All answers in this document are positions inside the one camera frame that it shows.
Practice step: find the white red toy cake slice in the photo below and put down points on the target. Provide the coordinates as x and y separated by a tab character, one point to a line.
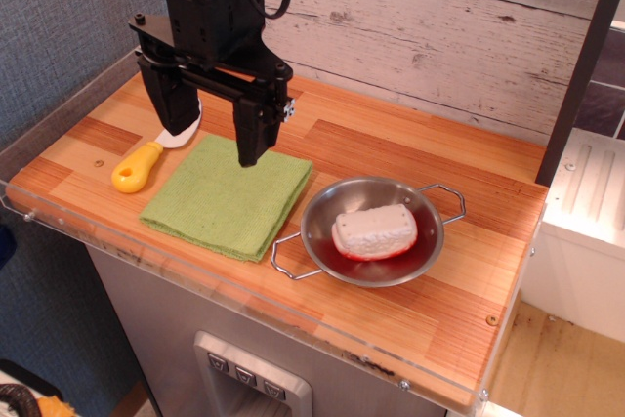
375	234

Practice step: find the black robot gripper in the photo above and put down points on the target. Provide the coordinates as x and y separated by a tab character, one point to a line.
180	53

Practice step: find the dark right shelf post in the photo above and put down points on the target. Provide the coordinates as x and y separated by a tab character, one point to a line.
580	78

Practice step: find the clear acrylic table guard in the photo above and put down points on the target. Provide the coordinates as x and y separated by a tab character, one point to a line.
435	336

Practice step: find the steel bowl with handles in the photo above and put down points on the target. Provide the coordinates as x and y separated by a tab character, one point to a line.
432	207

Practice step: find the grey toy fridge cabinet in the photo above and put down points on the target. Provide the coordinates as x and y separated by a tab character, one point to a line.
160	319

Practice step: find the yellow handled toy knife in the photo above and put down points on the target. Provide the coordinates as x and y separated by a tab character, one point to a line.
132	173

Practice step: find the white toy sink unit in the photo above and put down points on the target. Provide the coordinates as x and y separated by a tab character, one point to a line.
576	268

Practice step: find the silver dispenser button panel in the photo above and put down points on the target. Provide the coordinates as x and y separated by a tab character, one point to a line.
238	383

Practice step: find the green towel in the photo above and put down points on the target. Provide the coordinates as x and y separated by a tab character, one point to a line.
212	202

